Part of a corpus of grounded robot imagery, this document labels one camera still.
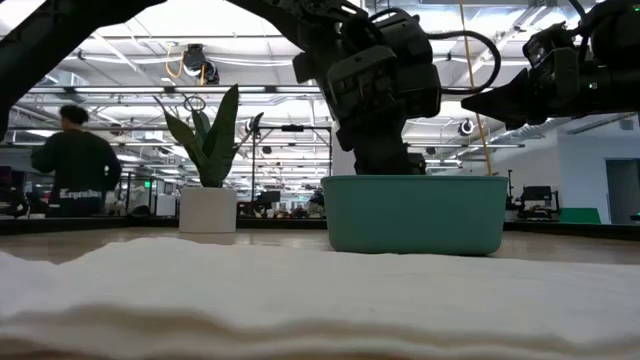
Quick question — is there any black desk equipment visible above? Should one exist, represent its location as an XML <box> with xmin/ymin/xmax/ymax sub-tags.
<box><xmin>518</xmin><ymin>185</ymin><xmax>561</xmax><ymax>221</ymax></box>

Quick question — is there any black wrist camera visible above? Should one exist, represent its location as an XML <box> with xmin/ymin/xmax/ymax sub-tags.
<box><xmin>522</xmin><ymin>22</ymin><xmax>564</xmax><ymax>69</ymax></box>
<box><xmin>369</xmin><ymin>7</ymin><xmax>434</xmax><ymax>66</ymax></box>

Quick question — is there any white pillar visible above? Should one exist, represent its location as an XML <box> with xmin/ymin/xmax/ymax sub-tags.
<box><xmin>331</xmin><ymin>119</ymin><xmax>357</xmax><ymax>176</ymax></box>

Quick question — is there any person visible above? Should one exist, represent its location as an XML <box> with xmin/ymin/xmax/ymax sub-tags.
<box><xmin>30</xmin><ymin>103</ymin><xmax>123</xmax><ymax>219</ymax></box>

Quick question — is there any green plastic tupperware container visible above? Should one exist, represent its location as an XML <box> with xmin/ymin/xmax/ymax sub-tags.
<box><xmin>320</xmin><ymin>174</ymin><xmax>510</xmax><ymax>257</ymax></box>

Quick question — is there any green board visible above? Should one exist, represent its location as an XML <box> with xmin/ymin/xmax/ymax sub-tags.
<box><xmin>558</xmin><ymin>207</ymin><xmax>602</xmax><ymax>226</ymax></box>

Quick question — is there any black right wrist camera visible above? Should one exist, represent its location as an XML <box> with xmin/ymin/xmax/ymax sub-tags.
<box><xmin>522</xmin><ymin>22</ymin><xmax>564</xmax><ymax>69</ymax></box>

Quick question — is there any black metal frame rig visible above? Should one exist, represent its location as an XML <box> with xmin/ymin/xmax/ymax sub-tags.
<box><xmin>251</xmin><ymin>124</ymin><xmax>334</xmax><ymax>207</ymax></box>

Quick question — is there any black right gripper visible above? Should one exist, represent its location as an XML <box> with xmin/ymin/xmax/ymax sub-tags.
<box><xmin>460</xmin><ymin>47</ymin><xmax>640</xmax><ymax>131</ymax></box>

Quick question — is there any white plant pot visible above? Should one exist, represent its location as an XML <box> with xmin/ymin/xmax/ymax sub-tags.
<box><xmin>178</xmin><ymin>186</ymin><xmax>239</xmax><ymax>235</ymax></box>

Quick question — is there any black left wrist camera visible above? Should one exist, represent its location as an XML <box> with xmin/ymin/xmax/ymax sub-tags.
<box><xmin>369</xmin><ymin>7</ymin><xmax>434</xmax><ymax>66</ymax></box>

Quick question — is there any white folded cloth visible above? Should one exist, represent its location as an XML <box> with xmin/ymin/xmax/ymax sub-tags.
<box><xmin>0</xmin><ymin>237</ymin><xmax>640</xmax><ymax>360</ymax></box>

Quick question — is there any black camera cable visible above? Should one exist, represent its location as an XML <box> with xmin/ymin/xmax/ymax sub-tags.
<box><xmin>427</xmin><ymin>29</ymin><xmax>502</xmax><ymax>96</ymax></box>

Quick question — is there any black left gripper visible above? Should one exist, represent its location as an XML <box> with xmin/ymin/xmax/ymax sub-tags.
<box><xmin>292</xmin><ymin>44</ymin><xmax>444</xmax><ymax>176</ymax></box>

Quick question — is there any silver ventilation duct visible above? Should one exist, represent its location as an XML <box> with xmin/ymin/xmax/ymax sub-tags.
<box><xmin>489</xmin><ymin>117</ymin><xmax>611</xmax><ymax>146</ymax></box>

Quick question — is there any thick yellow hanging cable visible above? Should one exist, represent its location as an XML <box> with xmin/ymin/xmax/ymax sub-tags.
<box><xmin>458</xmin><ymin>0</ymin><xmax>496</xmax><ymax>177</ymax></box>

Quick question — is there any green snake plant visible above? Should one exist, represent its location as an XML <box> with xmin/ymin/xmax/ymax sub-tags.
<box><xmin>153</xmin><ymin>83</ymin><xmax>265</xmax><ymax>190</ymax></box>

